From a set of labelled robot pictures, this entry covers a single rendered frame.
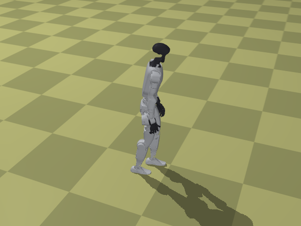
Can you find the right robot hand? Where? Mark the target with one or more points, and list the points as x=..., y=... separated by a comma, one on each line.
x=153, y=127

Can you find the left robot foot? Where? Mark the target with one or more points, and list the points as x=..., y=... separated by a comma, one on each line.
x=155, y=162

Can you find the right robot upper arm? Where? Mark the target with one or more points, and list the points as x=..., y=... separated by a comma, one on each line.
x=154, y=82

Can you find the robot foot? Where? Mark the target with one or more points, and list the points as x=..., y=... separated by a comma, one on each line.
x=140, y=171
x=155, y=162

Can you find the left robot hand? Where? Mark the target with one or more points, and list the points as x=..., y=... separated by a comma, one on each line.
x=160, y=107

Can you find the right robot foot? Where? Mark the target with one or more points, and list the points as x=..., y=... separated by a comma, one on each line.
x=140, y=171

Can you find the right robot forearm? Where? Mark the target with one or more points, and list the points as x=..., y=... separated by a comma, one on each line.
x=151, y=110

